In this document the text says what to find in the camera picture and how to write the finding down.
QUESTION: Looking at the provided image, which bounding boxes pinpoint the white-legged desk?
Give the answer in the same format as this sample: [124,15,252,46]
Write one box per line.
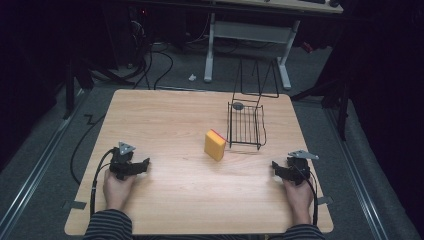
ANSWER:
[203,0,344,91]

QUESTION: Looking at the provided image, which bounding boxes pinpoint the person's striped sleeve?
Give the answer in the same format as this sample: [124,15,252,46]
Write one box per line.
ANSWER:
[82,208,134,240]
[268,223,326,240]

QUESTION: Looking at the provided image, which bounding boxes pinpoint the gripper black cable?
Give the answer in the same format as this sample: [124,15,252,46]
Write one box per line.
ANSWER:
[293,164,319,226]
[89,148,116,218]

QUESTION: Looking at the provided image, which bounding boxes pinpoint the bundle of black cables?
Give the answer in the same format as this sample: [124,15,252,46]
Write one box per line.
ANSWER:
[128,8,175,91]

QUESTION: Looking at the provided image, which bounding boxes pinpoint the black floor cable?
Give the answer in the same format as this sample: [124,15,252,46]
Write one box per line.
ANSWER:
[69,113,107,186]

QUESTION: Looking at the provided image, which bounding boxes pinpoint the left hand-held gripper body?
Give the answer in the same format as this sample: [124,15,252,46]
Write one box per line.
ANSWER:
[109,141,144,181]

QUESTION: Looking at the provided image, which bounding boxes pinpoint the person's right hand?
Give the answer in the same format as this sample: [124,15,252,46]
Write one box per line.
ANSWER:
[282,176,316,226]

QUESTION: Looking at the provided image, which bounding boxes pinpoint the yellow sponge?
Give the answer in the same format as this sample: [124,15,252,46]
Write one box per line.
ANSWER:
[203,129,228,162]

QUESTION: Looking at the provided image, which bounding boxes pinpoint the person's left striped sleeve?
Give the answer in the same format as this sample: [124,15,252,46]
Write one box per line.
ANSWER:
[82,208,134,240]

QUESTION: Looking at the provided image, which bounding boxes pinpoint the black stand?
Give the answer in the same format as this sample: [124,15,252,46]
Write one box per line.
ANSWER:
[62,49,134,120]
[290,66,351,142]

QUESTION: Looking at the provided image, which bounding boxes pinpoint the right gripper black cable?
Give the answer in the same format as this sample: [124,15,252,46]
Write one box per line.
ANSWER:
[293,164,319,226]

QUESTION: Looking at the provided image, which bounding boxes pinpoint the person's right striped sleeve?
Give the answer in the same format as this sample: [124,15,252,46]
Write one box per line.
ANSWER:
[268,223,326,240]

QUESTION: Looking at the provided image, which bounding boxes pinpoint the person's left hand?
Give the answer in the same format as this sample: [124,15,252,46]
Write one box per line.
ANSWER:
[102,169,138,212]

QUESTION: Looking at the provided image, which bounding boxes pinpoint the black wire rack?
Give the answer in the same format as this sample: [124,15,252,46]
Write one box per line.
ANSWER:
[226,58,280,151]

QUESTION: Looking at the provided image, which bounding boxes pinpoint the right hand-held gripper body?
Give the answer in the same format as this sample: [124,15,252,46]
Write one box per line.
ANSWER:
[277,149,320,186]

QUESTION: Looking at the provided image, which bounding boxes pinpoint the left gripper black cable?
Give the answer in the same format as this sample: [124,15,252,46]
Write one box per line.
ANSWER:
[89,148,116,218]

